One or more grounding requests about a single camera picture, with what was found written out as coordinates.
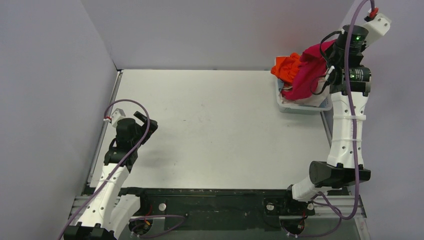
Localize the cream white t-shirt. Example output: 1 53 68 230
280 86 293 104

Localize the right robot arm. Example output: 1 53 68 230
282 25 371 215

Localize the red t-shirt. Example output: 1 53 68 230
281 40 335 101

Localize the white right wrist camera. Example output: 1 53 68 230
362 13 392 48

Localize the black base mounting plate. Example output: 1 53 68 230
118 187 337 237

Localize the orange t-shirt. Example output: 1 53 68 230
270 52 301 86

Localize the aluminium rail frame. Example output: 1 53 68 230
59 187 371 240

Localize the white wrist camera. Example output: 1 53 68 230
110 108 126 128
362 13 392 48

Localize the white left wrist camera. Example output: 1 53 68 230
110 108 126 128

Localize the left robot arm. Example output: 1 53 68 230
63 108 158 240

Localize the white plastic laundry basket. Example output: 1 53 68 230
275 78 333 115

